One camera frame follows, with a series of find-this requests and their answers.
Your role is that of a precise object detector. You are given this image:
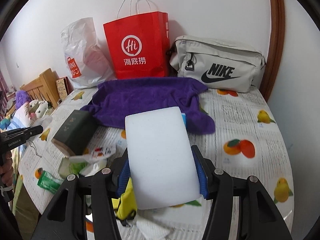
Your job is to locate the white cloth glove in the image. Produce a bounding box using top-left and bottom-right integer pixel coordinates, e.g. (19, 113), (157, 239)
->
(79, 159), (107, 177)

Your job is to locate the yellow black pouch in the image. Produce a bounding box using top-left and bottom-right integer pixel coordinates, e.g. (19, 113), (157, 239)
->
(112, 178), (137, 227)

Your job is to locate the white persimmon snack packet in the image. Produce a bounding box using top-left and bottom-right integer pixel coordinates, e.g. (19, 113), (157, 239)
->
(69, 144), (116, 164)

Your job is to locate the white foam sponge block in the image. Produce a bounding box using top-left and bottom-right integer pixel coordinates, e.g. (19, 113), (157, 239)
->
(125, 107), (200, 210)

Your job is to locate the green tea sachet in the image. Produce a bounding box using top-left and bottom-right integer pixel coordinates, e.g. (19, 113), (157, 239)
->
(37, 171), (63, 194)

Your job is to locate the dark green tea box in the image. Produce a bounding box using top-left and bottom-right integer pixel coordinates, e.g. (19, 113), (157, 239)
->
(51, 110), (98, 157)

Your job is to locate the white tissue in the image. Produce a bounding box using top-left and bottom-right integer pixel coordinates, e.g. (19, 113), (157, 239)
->
(134, 207), (172, 239)

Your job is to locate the green pocket tissue pack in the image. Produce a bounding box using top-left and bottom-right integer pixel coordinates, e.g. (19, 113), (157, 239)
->
(58, 158), (88, 179)

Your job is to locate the blue tissue pack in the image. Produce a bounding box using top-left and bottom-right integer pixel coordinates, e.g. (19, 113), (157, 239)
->
(181, 113), (187, 127)

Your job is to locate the person's left hand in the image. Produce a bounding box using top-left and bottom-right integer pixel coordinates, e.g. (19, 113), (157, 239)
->
(0, 151), (14, 186)

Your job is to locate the striped pillow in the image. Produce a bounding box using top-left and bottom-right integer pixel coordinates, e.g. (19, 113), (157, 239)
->
(7, 102), (33, 131)

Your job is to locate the white plush toy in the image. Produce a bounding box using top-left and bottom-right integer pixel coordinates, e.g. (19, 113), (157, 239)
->
(28, 100), (49, 121)

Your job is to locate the purple plush toy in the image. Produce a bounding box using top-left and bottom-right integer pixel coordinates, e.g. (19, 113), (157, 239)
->
(15, 90), (31, 110)

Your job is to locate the wooden headboard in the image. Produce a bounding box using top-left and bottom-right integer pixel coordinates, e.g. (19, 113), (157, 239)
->
(20, 68), (60, 109)

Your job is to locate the fruit print tablecloth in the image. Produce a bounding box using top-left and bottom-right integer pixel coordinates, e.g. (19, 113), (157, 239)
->
(18, 87), (294, 239)

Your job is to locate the patterned book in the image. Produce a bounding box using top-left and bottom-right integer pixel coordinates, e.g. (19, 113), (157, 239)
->
(55, 76), (74, 101)

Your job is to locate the purple towel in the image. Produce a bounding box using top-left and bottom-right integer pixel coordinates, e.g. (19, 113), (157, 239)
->
(81, 77), (215, 135)

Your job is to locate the white Miniso plastic bag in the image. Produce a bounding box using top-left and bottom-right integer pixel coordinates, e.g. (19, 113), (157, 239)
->
(61, 17), (116, 89)

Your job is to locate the beige Nike waist bag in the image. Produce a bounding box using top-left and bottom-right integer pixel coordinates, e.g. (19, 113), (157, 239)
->
(169, 35), (265, 93)

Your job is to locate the red Haidilao paper bag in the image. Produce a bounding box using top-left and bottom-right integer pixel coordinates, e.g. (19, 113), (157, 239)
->
(103, 11), (170, 80)

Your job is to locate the brown wooden door frame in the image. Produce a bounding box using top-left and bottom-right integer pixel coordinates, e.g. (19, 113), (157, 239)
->
(259, 0), (285, 101)

